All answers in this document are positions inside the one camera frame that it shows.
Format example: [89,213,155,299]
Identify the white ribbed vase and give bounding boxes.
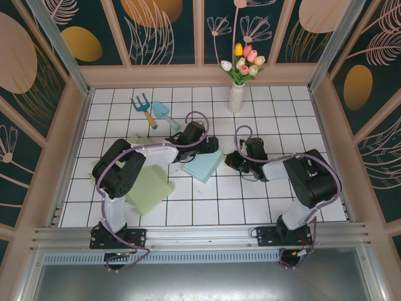
[228,83,245,114]

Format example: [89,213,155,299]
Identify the dark panel white flower outline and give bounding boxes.
[0,103,44,227]

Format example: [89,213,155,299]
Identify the teal garden fork wooden handle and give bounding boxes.
[130,92,160,130]

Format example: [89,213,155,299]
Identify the dark panel gold circle leaves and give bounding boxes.
[112,0,195,66]

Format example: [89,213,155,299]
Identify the dark panel pink leaf outlines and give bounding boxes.
[357,90,401,224]

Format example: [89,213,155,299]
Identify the slotted grey cable duct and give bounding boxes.
[41,247,283,266]

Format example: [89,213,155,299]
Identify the dark panel gold oval feathers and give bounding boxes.
[328,0,401,135]

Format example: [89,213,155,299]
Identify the grey metal plate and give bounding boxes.
[31,262,380,301]

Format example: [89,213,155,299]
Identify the long aluminium rail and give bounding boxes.
[29,222,371,252]

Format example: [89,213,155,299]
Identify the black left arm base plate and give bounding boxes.
[89,227,148,250]

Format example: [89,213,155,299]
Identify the light blue cloth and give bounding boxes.
[181,149,225,185]

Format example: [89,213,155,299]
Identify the aluminium table side rail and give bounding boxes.
[308,87,357,222]
[46,89,95,227]

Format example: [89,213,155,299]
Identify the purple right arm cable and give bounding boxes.
[234,125,343,271]

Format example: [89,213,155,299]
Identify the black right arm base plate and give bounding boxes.
[255,224,315,249]

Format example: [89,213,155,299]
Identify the dark panel pink flower stems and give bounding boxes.
[203,0,277,65]

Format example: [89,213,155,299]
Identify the tulip bouquet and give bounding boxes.
[220,43,266,86]

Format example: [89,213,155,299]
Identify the aluminium frame post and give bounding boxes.
[24,0,92,97]
[308,0,366,92]

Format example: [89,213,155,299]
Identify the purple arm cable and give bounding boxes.
[234,125,343,271]
[95,110,210,274]

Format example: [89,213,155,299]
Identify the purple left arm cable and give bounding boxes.
[95,110,210,274]

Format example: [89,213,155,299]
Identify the dark panel pink oval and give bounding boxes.
[274,0,344,65]

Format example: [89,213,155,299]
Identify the light blue garden trowel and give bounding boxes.
[151,100,182,132]

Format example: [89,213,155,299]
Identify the dark panel huge pink disc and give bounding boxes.
[0,0,69,148]

